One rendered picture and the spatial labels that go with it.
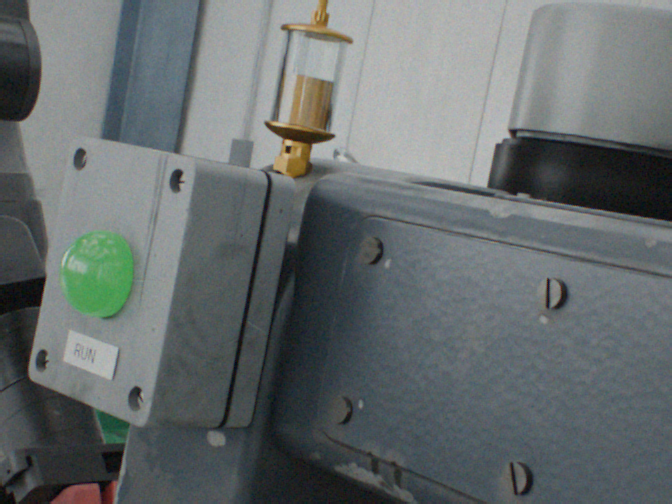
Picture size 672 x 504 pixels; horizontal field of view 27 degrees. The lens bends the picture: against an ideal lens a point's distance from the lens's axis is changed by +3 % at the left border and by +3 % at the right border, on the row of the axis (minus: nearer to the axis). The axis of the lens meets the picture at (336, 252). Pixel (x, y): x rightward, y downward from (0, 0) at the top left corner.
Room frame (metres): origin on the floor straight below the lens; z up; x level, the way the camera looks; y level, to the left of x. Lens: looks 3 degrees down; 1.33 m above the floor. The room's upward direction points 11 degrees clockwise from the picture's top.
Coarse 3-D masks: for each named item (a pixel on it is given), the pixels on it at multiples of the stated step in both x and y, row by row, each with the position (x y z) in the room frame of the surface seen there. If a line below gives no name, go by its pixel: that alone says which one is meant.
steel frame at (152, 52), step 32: (128, 0) 9.23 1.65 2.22; (160, 0) 8.92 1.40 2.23; (192, 0) 9.09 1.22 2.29; (128, 32) 9.26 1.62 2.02; (160, 32) 8.95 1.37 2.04; (192, 32) 9.12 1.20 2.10; (128, 64) 9.29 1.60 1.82; (160, 64) 8.97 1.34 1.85; (128, 96) 9.30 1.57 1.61; (160, 96) 9.00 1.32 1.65; (128, 128) 9.26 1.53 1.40; (160, 128) 9.03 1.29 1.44
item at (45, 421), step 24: (24, 384) 0.85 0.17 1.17; (0, 408) 0.85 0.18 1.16; (24, 408) 0.84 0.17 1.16; (48, 408) 0.84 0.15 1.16; (72, 408) 0.84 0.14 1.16; (0, 432) 0.85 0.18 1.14; (24, 432) 0.83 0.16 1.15; (48, 432) 0.83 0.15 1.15; (72, 432) 0.83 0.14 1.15; (96, 432) 0.85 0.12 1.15; (24, 456) 0.79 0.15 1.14; (120, 456) 0.84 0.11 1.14; (0, 480) 0.80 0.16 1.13
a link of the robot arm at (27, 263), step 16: (0, 224) 0.91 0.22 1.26; (16, 224) 0.91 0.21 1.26; (0, 240) 0.90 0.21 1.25; (16, 240) 0.90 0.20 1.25; (32, 240) 0.90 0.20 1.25; (0, 256) 0.89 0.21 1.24; (16, 256) 0.89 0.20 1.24; (32, 256) 0.89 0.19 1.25; (0, 272) 0.88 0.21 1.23; (16, 272) 0.88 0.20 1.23; (32, 272) 0.89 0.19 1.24; (0, 288) 0.88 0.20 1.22; (16, 288) 0.88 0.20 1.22; (32, 288) 0.89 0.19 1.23; (0, 304) 0.89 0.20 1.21; (16, 304) 0.90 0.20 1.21; (32, 304) 0.90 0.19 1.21
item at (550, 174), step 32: (512, 160) 0.56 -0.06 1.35; (544, 160) 0.54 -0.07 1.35; (576, 160) 0.54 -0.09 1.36; (608, 160) 0.53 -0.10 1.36; (640, 160) 0.54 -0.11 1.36; (512, 192) 0.55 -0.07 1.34; (544, 192) 0.54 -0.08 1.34; (576, 192) 0.54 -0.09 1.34; (608, 192) 0.53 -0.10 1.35; (640, 192) 0.54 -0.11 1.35
